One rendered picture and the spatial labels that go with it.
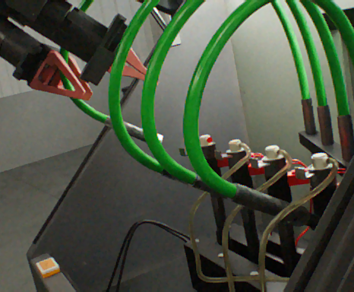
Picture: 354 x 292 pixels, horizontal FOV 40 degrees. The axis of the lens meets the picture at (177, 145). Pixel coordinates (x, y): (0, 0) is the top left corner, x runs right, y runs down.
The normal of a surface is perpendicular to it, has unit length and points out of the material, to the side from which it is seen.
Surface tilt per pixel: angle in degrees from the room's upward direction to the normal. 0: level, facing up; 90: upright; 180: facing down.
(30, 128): 90
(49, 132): 90
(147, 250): 90
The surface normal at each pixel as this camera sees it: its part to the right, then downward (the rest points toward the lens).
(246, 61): -0.87, 0.27
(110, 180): 0.45, 0.10
